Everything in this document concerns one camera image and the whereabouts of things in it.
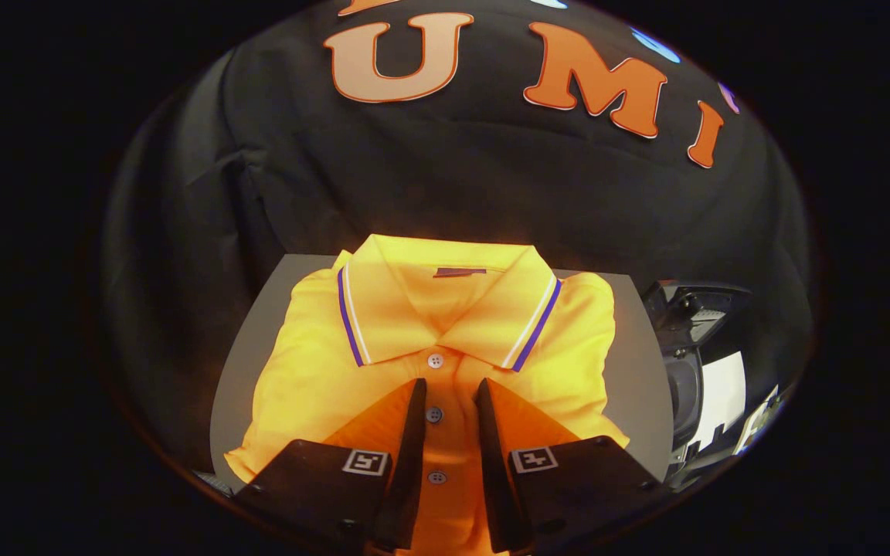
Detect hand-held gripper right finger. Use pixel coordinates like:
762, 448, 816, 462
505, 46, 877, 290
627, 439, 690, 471
476, 378, 666, 555

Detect grey washing machine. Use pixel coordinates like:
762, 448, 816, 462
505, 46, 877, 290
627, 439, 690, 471
642, 280, 755, 491

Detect black backdrop cloth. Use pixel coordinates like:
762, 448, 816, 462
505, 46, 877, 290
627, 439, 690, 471
101, 0, 813, 464

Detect yellow polo shirt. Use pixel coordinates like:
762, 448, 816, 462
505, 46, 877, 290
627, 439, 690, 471
225, 234, 631, 556

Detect white board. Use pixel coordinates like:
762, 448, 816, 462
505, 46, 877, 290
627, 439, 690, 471
696, 351, 747, 447

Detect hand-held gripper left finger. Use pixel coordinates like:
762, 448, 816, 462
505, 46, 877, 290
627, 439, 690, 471
233, 378, 428, 553

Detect grey cabinet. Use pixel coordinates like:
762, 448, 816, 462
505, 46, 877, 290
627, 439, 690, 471
209, 253, 674, 487

